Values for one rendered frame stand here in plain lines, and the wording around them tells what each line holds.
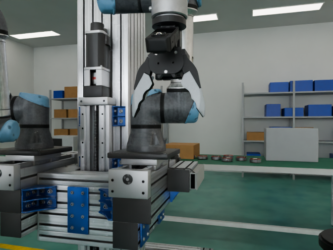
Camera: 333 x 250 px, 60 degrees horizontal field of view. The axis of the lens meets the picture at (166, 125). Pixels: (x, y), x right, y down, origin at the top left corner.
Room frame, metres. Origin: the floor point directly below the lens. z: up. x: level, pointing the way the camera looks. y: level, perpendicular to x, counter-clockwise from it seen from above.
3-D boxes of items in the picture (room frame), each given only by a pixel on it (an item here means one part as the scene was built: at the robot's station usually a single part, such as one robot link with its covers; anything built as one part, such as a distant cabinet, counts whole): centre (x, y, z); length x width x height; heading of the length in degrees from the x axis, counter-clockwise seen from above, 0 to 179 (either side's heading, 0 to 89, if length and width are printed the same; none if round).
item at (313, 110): (5.93, -3.10, 1.40); 0.42 x 0.42 x 0.23; 74
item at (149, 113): (1.11, 0.07, 1.20); 0.13 x 0.12 x 0.14; 84
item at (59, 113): (7.60, 2.68, 1.39); 0.40 x 0.36 x 0.22; 165
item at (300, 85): (6.02, -2.78, 1.89); 0.42 x 0.42 x 0.23; 72
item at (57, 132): (7.59, 2.65, 0.89); 0.42 x 0.40 x 0.21; 72
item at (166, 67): (0.61, -0.01, 1.29); 0.09 x 0.08 x 0.12; 167
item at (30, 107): (1.22, 0.57, 1.20); 0.13 x 0.12 x 0.14; 90
